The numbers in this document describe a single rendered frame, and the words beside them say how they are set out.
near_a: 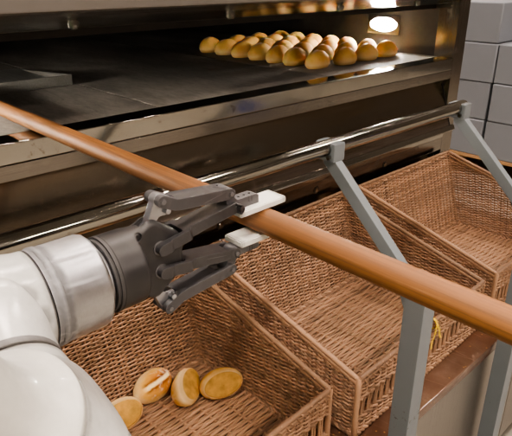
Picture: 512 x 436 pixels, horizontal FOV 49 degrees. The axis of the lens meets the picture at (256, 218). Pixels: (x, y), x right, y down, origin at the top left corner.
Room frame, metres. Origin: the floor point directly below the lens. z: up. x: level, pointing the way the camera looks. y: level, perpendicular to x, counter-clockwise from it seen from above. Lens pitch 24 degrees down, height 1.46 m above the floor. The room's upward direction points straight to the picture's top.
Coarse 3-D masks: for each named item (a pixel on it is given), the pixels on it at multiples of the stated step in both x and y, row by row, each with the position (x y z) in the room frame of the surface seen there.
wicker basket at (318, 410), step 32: (160, 320) 1.08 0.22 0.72; (192, 320) 1.13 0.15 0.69; (224, 320) 1.05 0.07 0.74; (64, 352) 0.93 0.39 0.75; (96, 352) 0.97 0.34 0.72; (128, 352) 1.01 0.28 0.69; (160, 352) 1.06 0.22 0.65; (192, 352) 1.11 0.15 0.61; (224, 352) 1.06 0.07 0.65; (256, 352) 0.98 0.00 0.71; (288, 352) 0.92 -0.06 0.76; (128, 384) 0.99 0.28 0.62; (256, 384) 0.98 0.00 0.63; (288, 384) 0.92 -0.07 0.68; (320, 384) 0.85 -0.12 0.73; (160, 416) 0.92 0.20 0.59; (192, 416) 0.92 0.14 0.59; (224, 416) 0.92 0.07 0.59; (256, 416) 0.92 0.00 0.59; (288, 416) 0.91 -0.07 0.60; (320, 416) 0.82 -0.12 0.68
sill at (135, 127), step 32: (416, 64) 1.87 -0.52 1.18; (448, 64) 2.00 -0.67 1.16; (224, 96) 1.36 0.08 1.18; (256, 96) 1.37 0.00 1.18; (288, 96) 1.45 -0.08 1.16; (320, 96) 1.53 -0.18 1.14; (96, 128) 1.07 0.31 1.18; (128, 128) 1.12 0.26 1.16; (160, 128) 1.17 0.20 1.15; (0, 160) 0.94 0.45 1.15
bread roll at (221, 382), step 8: (224, 368) 1.00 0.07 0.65; (232, 368) 1.01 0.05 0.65; (208, 376) 0.98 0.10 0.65; (216, 376) 0.98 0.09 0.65; (224, 376) 0.98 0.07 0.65; (232, 376) 0.99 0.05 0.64; (240, 376) 1.00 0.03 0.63; (200, 384) 0.97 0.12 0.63; (208, 384) 0.96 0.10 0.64; (216, 384) 0.97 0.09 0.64; (224, 384) 0.97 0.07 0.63; (232, 384) 0.98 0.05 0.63; (240, 384) 0.99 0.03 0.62; (208, 392) 0.96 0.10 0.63; (216, 392) 0.96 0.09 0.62; (224, 392) 0.97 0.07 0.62; (232, 392) 0.97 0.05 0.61
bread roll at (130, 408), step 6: (126, 396) 0.92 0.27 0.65; (114, 402) 0.89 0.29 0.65; (120, 402) 0.89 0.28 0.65; (126, 402) 0.90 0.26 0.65; (132, 402) 0.90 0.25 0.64; (138, 402) 0.91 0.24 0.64; (120, 408) 0.89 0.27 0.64; (126, 408) 0.89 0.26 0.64; (132, 408) 0.89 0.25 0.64; (138, 408) 0.90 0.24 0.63; (120, 414) 0.88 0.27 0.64; (126, 414) 0.88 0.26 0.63; (132, 414) 0.89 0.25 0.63; (138, 414) 0.89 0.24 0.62; (126, 420) 0.87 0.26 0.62; (132, 420) 0.88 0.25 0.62; (126, 426) 0.87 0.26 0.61; (132, 426) 0.88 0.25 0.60
